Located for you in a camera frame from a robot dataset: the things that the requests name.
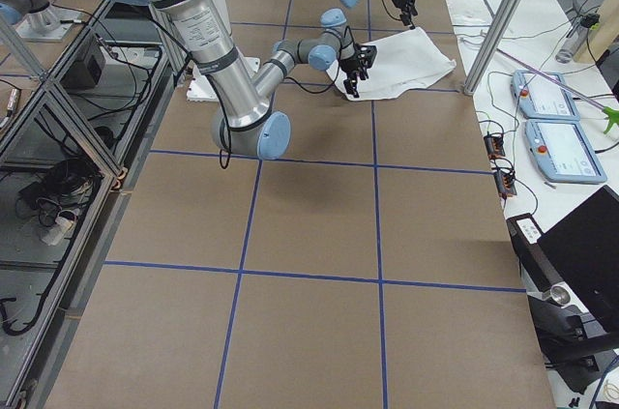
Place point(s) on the white long-sleeve printed shirt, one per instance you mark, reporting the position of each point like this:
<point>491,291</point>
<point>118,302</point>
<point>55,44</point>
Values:
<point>404,61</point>

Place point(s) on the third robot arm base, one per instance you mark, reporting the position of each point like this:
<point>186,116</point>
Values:
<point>39,20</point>

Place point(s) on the orange black connector block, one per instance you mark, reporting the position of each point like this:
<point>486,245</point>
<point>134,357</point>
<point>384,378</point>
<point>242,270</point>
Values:
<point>494,144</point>

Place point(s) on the upper blue teach pendant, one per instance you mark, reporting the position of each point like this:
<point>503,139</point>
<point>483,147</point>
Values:
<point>539,98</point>

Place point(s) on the blue teach pendant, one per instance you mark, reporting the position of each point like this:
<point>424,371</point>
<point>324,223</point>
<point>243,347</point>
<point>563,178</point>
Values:
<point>563,153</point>
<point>539,98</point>

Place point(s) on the lower blue teach pendant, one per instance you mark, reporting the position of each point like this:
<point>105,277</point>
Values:
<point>563,153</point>

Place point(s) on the metal reacher grabber tool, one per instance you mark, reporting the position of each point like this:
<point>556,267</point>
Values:
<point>611,115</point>

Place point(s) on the black laptop computer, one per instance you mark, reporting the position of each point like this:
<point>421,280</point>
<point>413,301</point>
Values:
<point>581,250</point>

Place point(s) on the black monitor stand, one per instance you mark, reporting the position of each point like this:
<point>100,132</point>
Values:
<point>575,344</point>

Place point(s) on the aluminium frame post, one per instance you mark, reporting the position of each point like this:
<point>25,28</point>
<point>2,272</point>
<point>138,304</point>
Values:
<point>496,31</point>

